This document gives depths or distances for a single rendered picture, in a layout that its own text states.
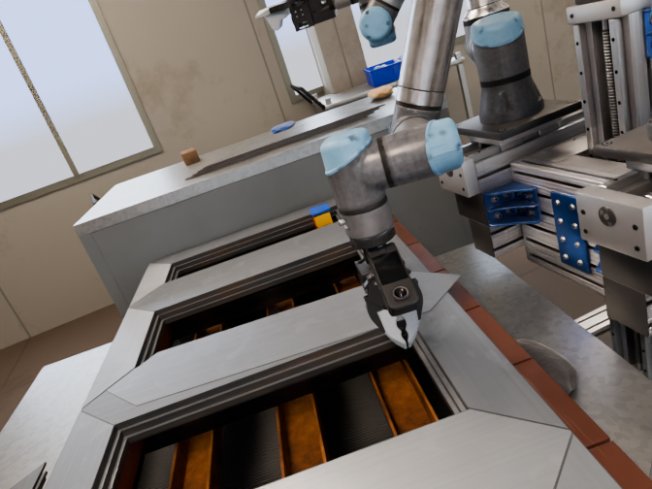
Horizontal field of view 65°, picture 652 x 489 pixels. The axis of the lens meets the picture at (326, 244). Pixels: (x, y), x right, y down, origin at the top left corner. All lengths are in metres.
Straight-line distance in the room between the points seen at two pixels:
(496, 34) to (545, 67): 3.85
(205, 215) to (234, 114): 2.33
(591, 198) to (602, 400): 0.33
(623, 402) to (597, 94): 0.62
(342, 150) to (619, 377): 0.62
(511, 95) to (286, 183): 0.79
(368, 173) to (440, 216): 1.20
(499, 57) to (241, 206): 0.93
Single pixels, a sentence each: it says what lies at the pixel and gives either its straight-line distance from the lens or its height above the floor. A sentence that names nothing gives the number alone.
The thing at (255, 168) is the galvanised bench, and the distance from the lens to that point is 1.73.
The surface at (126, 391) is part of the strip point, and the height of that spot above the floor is 0.85.
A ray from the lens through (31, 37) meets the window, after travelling 4.08.
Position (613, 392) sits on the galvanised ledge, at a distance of 1.01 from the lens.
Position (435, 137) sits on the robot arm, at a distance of 0.72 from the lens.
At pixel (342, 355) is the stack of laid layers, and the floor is 0.83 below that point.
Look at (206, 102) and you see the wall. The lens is 4.02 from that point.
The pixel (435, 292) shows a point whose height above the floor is 0.86.
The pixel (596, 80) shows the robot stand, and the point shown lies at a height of 1.10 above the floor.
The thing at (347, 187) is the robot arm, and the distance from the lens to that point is 0.73.
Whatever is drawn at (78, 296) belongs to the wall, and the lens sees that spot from 4.36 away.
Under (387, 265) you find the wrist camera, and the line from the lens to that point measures 0.76.
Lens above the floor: 1.35
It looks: 21 degrees down
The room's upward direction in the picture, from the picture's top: 19 degrees counter-clockwise
